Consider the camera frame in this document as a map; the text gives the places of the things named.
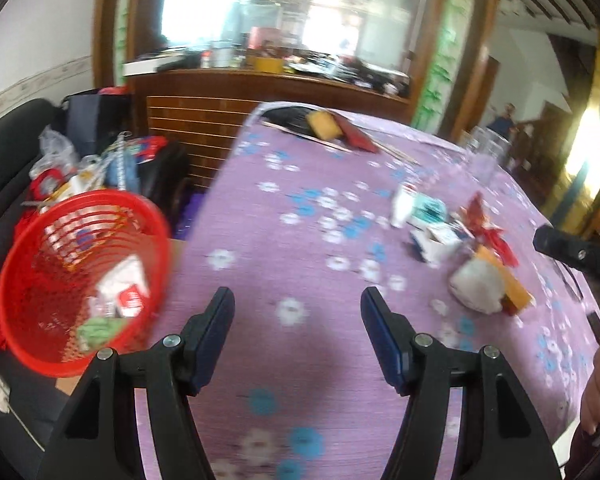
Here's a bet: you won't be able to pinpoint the red plastic basket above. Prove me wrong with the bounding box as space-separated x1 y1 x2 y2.
0 189 176 378

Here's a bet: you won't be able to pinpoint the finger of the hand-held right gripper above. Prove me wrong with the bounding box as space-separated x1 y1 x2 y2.
532 224 600 286

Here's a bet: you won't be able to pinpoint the white tissue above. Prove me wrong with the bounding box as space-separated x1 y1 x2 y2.
449 255 507 315

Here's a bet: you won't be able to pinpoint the clear glass mug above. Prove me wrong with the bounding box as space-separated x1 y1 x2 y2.
460 126 512 196

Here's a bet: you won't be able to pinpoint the teal and white box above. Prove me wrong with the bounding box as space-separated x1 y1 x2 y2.
411 194 448 226

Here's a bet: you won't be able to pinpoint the wrapped wooden chopsticks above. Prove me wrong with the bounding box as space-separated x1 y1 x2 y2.
377 142 418 165

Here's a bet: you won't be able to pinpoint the red and blue printed bag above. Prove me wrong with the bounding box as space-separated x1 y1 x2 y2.
127 136 168 163

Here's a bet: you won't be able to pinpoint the small wooden stick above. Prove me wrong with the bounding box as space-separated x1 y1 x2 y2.
262 120 353 153

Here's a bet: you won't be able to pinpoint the gold mirrored pillar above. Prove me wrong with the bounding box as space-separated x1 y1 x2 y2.
545 30 600 241

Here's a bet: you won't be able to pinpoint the wood framed glass partition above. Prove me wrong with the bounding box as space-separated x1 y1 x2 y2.
92 0 501 136

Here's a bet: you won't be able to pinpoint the dark flat case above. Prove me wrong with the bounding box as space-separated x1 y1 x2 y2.
262 105 321 133

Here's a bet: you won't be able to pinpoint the white box with red label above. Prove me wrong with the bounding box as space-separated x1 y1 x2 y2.
96 255 152 318

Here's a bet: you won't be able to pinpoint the blue and white striped packet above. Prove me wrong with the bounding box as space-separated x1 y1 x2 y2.
105 142 141 196

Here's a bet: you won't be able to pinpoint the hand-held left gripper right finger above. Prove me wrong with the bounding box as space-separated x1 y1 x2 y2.
360 286 563 480

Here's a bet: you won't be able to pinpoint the clear plastic bag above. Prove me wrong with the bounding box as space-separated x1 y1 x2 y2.
29 127 81 181

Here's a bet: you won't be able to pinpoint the black sofa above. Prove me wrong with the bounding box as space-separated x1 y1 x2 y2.
0 97 81 480

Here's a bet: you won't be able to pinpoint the purple floral tablecloth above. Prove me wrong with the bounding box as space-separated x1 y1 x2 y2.
130 102 600 480

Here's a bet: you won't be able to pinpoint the yellow box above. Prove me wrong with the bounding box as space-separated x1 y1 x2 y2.
252 56 286 73

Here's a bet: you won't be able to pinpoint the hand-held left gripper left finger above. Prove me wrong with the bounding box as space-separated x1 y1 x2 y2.
36 286 237 480

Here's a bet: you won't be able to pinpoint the dark fabric bag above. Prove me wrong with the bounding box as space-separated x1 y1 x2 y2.
62 89 133 161

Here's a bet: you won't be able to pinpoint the small white bottle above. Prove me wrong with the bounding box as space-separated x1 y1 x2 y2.
389 184 421 228

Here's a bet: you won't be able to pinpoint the white and blue carton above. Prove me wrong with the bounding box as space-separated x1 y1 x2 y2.
410 222 463 265

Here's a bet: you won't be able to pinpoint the white printed packet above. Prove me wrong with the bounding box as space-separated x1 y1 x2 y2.
45 210 131 271

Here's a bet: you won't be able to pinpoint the black backpack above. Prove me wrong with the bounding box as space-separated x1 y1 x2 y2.
137 142 191 221

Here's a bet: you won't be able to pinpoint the yellow snack packet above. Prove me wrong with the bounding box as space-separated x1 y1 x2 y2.
475 245 536 316

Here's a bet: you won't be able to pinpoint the green bamboo wall painting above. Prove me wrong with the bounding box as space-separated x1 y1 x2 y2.
412 0 473 131
112 0 133 76

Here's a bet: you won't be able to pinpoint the wooden counter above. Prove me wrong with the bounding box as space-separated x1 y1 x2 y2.
122 67 413 196

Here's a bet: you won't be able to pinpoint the white flat box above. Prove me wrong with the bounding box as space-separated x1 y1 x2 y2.
124 55 201 77

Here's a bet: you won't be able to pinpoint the red and white packet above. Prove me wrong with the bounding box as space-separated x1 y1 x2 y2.
30 170 71 201

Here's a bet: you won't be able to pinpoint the white round tin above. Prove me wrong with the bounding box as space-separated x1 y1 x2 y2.
207 45 236 68

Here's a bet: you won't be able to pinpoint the green crumpled wrapper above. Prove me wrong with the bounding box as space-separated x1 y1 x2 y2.
76 317 123 353

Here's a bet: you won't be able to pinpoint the red cardboard box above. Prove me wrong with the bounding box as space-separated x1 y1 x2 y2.
460 192 520 267

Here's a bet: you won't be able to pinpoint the dark red packet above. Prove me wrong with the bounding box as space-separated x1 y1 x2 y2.
332 114 381 153

